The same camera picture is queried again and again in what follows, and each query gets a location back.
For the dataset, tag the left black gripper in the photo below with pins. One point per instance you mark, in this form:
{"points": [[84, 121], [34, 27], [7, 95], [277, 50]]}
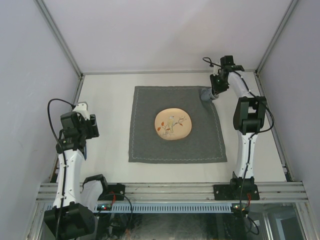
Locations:
{"points": [[91, 124]]}

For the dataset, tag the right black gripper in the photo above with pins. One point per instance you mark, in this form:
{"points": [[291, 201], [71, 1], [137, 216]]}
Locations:
{"points": [[215, 89]]}

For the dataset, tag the white mug blue handle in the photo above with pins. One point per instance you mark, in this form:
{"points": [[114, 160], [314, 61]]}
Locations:
{"points": [[207, 94]]}

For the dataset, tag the beige bird pattern plate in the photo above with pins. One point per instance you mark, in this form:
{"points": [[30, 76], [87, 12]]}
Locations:
{"points": [[173, 124]]}

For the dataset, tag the grey cloth placemat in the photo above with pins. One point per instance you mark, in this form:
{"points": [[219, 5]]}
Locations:
{"points": [[205, 144]]}

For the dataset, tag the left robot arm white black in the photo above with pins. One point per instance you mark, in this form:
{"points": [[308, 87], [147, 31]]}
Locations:
{"points": [[72, 214]]}

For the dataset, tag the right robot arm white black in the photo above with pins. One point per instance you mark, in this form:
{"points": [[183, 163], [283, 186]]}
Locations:
{"points": [[248, 121]]}

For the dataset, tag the blue plastic spoon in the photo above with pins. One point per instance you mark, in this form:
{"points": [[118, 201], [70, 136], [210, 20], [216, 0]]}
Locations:
{"points": [[85, 152]]}

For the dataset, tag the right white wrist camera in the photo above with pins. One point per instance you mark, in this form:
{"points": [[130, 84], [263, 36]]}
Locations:
{"points": [[216, 70]]}

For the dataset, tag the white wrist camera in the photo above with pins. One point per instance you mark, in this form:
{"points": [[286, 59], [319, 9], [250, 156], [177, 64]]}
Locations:
{"points": [[216, 70], [82, 109]]}

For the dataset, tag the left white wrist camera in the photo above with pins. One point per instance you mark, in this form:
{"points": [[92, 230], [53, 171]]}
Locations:
{"points": [[82, 109]]}

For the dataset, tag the blue slotted cable duct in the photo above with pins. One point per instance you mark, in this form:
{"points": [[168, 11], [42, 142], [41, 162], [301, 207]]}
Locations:
{"points": [[164, 208]]}

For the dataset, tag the aluminium front rail frame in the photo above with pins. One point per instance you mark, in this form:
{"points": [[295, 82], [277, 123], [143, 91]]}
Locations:
{"points": [[269, 192]]}

